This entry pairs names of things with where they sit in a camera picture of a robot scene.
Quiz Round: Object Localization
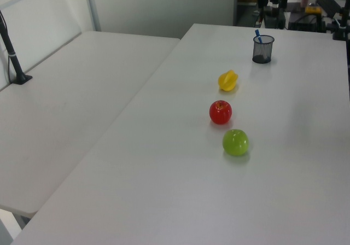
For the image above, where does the black pole stand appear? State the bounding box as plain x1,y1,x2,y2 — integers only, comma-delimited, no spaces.
0,9,33,85

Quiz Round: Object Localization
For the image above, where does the yellow star fruit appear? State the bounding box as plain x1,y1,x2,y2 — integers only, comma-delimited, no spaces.
218,69,239,92

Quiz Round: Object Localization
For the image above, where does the grey partition frame post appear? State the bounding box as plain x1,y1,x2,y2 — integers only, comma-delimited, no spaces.
84,0,102,33

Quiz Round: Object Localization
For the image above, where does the green apple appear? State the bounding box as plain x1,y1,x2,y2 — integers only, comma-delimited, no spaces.
221,129,250,156

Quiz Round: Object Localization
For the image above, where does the black camera tripod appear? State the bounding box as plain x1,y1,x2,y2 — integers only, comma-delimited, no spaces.
331,0,350,41

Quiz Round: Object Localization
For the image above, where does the black equipment box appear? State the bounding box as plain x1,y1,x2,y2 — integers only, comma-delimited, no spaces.
287,12,326,33

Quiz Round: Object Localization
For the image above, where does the black mesh pen holder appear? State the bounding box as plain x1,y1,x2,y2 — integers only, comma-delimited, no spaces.
252,34,275,64

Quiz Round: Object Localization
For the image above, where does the black slanted panel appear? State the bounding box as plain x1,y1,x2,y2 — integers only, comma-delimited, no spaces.
314,0,342,19

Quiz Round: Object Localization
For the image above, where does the red apple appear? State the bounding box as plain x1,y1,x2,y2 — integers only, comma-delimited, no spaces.
209,100,232,125

